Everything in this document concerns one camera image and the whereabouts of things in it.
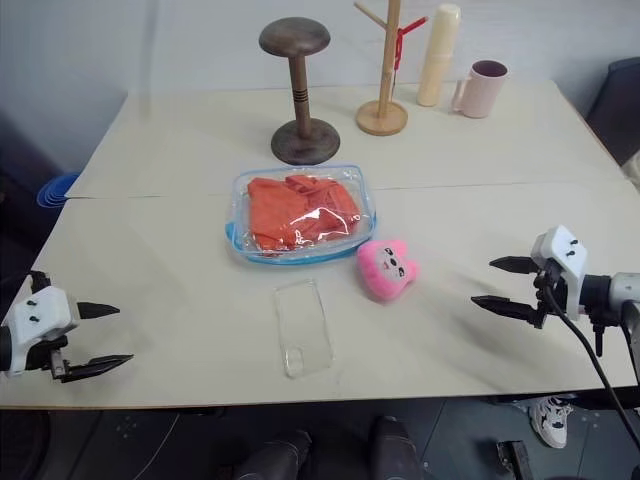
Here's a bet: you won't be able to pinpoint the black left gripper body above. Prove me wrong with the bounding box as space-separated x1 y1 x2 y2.
22 297 84 384

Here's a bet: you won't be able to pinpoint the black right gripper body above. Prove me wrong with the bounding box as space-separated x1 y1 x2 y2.
532 260 570 330

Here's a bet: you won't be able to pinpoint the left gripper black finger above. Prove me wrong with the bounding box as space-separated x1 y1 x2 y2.
77 301 122 321
63 353 135 384

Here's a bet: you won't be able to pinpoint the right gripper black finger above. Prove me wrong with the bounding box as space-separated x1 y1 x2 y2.
470 294 537 324
489 255 539 275

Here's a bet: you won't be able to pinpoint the clear pouch with orange cloth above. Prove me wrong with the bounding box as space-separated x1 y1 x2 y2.
223 163 380 267

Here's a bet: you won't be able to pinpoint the orange cloth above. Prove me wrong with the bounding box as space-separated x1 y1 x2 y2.
246 173 363 257

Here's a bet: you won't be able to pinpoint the white sneaker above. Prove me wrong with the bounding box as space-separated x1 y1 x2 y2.
528 394 576 450

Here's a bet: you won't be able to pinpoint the blue stacked bowls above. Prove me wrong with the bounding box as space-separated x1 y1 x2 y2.
35 171 82 208

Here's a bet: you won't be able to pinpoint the pink plush cat toy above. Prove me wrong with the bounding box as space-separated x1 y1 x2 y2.
355 238 422 303

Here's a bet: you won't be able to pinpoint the pink mug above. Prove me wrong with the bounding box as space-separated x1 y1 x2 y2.
451 59 511 120

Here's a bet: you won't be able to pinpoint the dark rounded shape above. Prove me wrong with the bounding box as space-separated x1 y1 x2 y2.
368 415 427 480
233 428 314 480

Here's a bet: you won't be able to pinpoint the dark chair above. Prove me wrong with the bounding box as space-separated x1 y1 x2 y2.
584 57 640 167

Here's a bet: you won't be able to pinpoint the clear phone case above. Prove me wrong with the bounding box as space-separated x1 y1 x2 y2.
272 278 335 380

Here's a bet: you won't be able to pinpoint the light wooden tree rack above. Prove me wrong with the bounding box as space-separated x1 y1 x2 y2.
353 0 430 136

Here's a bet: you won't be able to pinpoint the tall cream cup stack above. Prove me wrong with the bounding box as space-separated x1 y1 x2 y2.
416 3 463 108

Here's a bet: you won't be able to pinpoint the dark wooden hat stand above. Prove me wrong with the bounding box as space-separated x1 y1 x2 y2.
258 17 343 167

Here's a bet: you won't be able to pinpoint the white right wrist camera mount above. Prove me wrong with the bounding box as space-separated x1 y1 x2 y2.
530 224 589 321

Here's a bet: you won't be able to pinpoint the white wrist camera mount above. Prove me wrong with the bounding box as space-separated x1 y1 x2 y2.
0 285 81 376
530 224 589 321

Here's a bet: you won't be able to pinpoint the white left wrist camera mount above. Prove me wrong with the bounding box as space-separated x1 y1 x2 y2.
0 285 81 376

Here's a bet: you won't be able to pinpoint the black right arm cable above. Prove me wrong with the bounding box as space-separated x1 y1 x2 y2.
544 269 640 446

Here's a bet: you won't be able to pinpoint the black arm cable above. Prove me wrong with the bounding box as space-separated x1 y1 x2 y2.
27 271 51 297
544 269 640 446

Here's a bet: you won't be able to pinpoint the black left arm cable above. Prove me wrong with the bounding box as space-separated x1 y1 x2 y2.
27 271 51 297

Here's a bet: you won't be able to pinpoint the black floor bracket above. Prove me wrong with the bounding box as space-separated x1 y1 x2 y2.
496 439 532 480

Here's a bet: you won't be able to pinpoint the red strap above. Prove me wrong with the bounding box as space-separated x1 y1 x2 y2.
393 15 430 84

